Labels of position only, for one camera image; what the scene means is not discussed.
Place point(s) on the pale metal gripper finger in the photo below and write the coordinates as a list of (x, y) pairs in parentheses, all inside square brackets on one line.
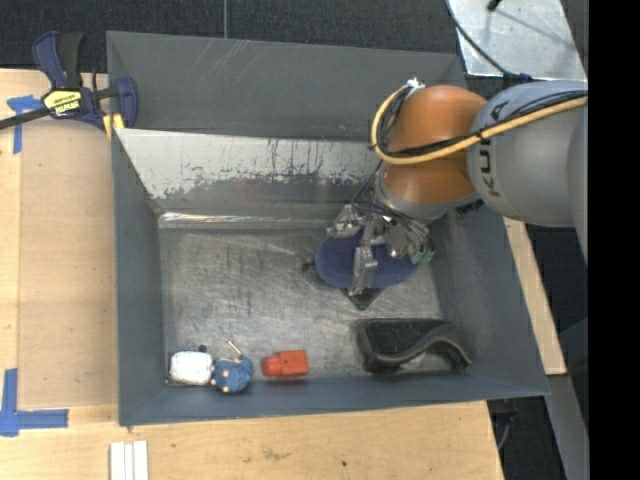
[(342, 225), (364, 270)]

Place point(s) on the dark blue ball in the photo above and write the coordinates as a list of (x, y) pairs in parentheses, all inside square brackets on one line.
[(335, 265)]

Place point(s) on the black curved foam piece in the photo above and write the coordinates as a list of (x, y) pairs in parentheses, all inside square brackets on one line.
[(395, 340)]

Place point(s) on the grey metal bin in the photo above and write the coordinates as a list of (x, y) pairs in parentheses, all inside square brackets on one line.
[(240, 288)]

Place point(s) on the red block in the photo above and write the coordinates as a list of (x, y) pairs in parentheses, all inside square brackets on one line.
[(286, 364)]

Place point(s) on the blue toy animal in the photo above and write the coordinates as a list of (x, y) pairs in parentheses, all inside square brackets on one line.
[(234, 374)]

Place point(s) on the white sponge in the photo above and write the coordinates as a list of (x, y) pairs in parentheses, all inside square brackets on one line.
[(190, 367)]

